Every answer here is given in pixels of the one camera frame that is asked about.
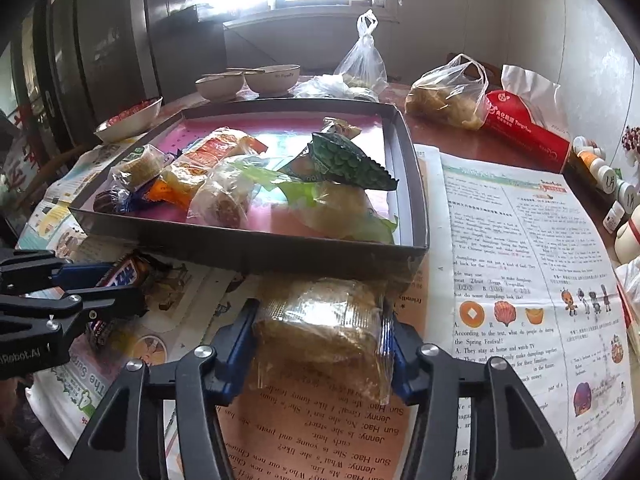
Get clear packet of fluffy cake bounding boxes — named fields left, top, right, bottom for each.
left=252, top=277, right=396, bottom=403

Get small orange candy packet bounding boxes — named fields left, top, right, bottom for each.
left=147, top=172, right=201, bottom=211

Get orange snack packet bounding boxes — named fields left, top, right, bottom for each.
left=172, top=127, right=268, bottom=176

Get curved brown wooden chair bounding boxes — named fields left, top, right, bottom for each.
left=27, top=146, right=88, bottom=197

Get small white bottle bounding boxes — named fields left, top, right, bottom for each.
left=602, top=201, right=626, bottom=233

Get tied clear plastic bag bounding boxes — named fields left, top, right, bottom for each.
left=333, top=10, right=388, bottom=88

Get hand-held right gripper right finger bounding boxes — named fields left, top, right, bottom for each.
left=382, top=310, right=576, bottom=480

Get blue snack packet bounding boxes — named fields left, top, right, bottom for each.
left=93, top=187, right=151, bottom=215

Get plastic bag of yellow food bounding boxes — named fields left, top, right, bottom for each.
left=404, top=54, right=489, bottom=131

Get dark brown chocolate bar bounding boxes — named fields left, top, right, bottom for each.
left=85, top=254, right=153, bottom=351

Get flat crumpled plastic bag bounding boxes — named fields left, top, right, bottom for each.
left=292, top=75, right=381, bottom=103

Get orange page newspaper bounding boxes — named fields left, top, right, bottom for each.
left=165, top=260, right=431, bottom=480

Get white rabbit figurine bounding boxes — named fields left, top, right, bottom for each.
left=614, top=207, right=640, bottom=263

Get green yellow pastry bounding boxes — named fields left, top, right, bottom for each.
left=235, top=160, right=398, bottom=246

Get red patterned bowl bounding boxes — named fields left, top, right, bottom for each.
left=94, top=96, right=163, bottom=143

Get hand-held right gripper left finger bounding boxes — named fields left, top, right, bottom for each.
left=60, top=299, right=261, bottom=480

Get red tissue pack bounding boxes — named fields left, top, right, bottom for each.
left=480, top=64, right=572, bottom=173

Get white printed newspaper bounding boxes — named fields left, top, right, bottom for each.
left=412, top=144, right=636, bottom=480

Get orange medicine bottle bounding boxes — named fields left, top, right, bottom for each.
left=575, top=152, right=608, bottom=176

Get tall yellow bread packet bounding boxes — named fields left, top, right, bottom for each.
left=277, top=116, right=363, bottom=181

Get green pea snack packet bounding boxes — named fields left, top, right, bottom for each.
left=307, top=132, right=401, bottom=192

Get clear packet of brown pastry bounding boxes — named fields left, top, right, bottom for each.
left=187, top=157, right=261, bottom=231

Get clear packet round pale cake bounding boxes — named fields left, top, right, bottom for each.
left=110, top=144, right=176, bottom=193

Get colourful picture newspaper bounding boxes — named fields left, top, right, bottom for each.
left=15, top=142, right=236, bottom=480

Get beige bowl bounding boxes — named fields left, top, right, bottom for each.
left=244, top=64, right=302, bottom=96
left=195, top=72, right=246, bottom=102

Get dark wooden chair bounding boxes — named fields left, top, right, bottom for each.
left=446, top=52, right=501, bottom=78

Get shallow dark cardboard box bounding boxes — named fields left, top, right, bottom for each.
left=69, top=101, right=431, bottom=281

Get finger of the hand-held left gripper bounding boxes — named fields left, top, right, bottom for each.
left=0, top=250, right=118, bottom=292
left=0, top=285, right=149, bottom=347

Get dark steel refrigerator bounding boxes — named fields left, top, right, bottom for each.
left=47, top=0, right=226, bottom=146

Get crumpled white tissue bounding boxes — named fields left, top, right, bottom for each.
left=615, top=257, right=640, bottom=331

